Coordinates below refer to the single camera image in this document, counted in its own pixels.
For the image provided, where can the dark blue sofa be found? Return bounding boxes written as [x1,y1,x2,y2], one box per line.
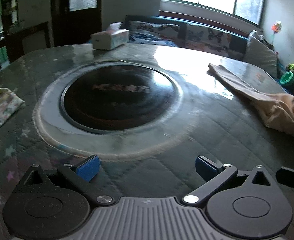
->
[87,15,294,95]

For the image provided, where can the colourful pinwheel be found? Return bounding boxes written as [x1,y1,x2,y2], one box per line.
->
[271,21,282,45]

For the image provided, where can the dark wooden door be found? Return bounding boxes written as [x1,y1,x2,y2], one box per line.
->
[50,0,102,48]

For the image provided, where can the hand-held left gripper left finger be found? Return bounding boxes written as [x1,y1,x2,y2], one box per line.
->
[17,155,114,206]

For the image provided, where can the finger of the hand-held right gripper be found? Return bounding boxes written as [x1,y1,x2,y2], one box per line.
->
[276,166,294,193]

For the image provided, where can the black round induction cooktop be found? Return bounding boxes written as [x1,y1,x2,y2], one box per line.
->
[60,64,180,133]

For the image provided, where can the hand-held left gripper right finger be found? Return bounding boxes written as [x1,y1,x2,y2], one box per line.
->
[183,156,279,205]

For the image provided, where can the grey pillow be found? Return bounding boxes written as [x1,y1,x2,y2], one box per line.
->
[242,30,279,78]

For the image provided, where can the green plastic bowl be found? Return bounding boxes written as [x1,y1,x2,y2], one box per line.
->
[279,71,294,84]

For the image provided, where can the butterfly cushion with pink print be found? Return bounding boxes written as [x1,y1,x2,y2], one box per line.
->
[186,24,232,58]

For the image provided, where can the white tissue box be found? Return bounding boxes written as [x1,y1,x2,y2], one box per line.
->
[90,22,130,50]

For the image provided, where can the cream sweater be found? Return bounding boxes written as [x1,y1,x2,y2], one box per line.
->
[207,63,294,145]

